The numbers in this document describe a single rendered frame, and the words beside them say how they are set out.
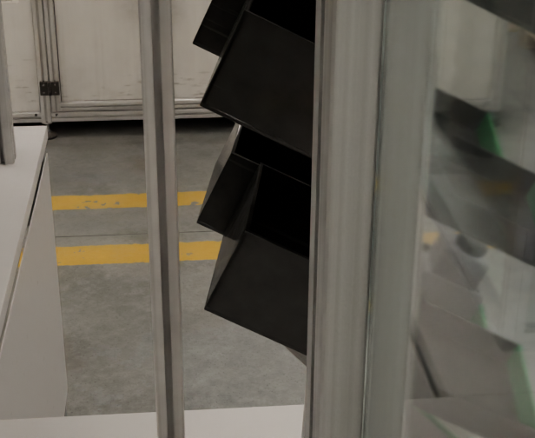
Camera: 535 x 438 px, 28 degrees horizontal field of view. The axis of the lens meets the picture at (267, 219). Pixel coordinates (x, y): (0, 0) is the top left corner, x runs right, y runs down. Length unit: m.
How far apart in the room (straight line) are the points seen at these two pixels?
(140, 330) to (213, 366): 0.30
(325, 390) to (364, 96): 0.09
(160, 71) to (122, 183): 3.65
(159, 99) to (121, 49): 4.01
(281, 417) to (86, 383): 1.68
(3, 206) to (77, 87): 2.69
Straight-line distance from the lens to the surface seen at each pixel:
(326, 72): 0.28
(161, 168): 0.71
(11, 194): 2.14
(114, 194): 4.24
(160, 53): 0.68
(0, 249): 1.93
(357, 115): 0.28
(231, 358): 3.18
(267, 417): 1.46
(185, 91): 4.76
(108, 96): 4.77
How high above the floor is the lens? 1.71
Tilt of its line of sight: 25 degrees down
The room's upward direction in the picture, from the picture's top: straight up
